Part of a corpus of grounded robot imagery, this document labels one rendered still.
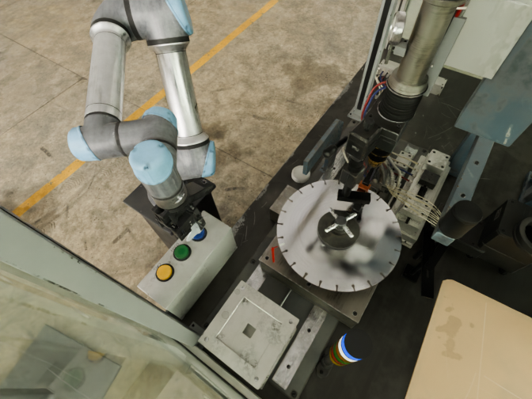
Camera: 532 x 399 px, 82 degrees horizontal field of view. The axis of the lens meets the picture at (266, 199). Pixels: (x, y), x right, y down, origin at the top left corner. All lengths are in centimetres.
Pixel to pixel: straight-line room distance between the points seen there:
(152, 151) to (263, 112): 195
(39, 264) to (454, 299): 102
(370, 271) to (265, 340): 31
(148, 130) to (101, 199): 167
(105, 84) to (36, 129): 229
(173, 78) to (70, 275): 67
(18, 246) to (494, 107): 74
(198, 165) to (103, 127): 36
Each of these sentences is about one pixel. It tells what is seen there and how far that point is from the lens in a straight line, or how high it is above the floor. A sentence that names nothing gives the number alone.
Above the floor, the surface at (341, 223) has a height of 100.
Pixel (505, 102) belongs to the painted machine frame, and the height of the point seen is 131.
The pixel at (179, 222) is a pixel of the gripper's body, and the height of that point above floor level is 106.
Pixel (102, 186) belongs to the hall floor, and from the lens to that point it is 240.
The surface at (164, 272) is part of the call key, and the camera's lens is 90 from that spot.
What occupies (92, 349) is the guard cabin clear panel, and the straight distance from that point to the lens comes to 35.
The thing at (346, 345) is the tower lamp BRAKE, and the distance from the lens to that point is 56.
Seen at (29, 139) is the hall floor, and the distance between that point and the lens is 304.
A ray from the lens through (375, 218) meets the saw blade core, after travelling 90.
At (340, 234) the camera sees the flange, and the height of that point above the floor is 97.
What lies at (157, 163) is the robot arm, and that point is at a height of 127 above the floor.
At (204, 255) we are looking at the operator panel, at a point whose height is 90.
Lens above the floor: 171
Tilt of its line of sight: 59 degrees down
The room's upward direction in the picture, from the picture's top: 5 degrees counter-clockwise
